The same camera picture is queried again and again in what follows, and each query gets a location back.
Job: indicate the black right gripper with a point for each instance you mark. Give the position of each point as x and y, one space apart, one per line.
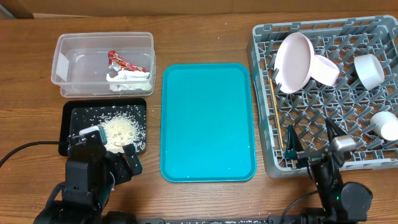
293 146

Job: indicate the white tissue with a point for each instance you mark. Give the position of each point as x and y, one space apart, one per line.
128 80

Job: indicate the red snack wrapper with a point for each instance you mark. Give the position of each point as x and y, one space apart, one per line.
117 63

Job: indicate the wooden chopstick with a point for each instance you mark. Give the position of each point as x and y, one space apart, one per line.
277 123

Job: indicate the small white cup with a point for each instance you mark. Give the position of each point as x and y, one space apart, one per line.
386 125

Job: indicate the grey dishwasher rack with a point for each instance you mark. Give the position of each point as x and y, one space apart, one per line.
347 103

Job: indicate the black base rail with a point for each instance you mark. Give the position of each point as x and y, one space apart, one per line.
271 219

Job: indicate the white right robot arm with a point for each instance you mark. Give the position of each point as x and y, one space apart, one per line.
342 202

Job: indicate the grey bowl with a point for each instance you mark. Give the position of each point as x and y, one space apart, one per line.
369 71

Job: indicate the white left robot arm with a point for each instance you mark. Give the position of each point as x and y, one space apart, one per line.
91 172

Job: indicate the teal plastic tray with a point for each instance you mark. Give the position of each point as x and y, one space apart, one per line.
207 123

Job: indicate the clear plastic bin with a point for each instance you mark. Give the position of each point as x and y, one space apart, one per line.
80 62

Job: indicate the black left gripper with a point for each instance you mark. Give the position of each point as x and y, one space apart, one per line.
124 171

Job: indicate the pile of rice grains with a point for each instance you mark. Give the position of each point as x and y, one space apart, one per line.
123 125

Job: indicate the small pink plate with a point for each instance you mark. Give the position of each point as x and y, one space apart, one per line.
324 70

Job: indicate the black plastic tray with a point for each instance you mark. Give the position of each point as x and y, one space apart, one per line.
67 110

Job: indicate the large white plate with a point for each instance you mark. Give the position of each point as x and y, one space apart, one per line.
293 63

